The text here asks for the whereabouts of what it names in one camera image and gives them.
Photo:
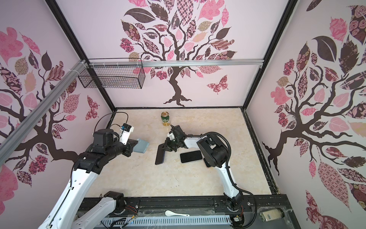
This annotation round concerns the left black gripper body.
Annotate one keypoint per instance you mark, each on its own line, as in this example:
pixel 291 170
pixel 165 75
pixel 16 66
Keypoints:
pixel 127 148

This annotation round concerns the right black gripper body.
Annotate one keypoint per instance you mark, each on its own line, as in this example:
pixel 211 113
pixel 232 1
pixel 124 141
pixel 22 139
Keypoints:
pixel 172 145

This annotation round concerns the light blue phone case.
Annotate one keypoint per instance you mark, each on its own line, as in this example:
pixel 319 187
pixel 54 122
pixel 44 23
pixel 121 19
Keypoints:
pixel 141 146

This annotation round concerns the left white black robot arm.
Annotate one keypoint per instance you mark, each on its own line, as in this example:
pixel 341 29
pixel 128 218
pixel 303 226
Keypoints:
pixel 106 146

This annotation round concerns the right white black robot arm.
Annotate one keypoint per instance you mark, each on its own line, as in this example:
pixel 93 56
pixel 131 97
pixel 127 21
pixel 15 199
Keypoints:
pixel 216 152

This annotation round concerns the green gold drink can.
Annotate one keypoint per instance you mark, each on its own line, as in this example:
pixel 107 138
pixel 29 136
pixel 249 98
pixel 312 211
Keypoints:
pixel 165 117

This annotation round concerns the white plastic spoon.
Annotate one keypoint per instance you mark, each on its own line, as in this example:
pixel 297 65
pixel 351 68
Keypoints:
pixel 171 213

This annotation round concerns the silver aluminium bar back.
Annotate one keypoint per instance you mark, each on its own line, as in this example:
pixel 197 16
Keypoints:
pixel 231 62

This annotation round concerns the silver aluminium bar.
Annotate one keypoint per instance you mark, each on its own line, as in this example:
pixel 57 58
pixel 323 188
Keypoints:
pixel 19 134
pixel 231 62

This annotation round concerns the silver aluminium bar left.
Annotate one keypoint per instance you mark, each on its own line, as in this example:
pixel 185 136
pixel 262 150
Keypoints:
pixel 19 134

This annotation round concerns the beige power adapter box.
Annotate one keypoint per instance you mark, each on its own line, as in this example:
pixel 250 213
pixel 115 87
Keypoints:
pixel 271 215

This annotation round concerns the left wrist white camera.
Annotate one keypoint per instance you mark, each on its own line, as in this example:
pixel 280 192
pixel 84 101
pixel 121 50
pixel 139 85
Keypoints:
pixel 126 130

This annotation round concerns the black wire basket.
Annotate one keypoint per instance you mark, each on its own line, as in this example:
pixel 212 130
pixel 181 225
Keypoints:
pixel 118 73

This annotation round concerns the white slotted cable duct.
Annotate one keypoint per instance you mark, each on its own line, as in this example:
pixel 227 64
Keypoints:
pixel 161 222

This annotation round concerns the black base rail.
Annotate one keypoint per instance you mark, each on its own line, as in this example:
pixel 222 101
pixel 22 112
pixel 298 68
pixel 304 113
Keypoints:
pixel 219 204

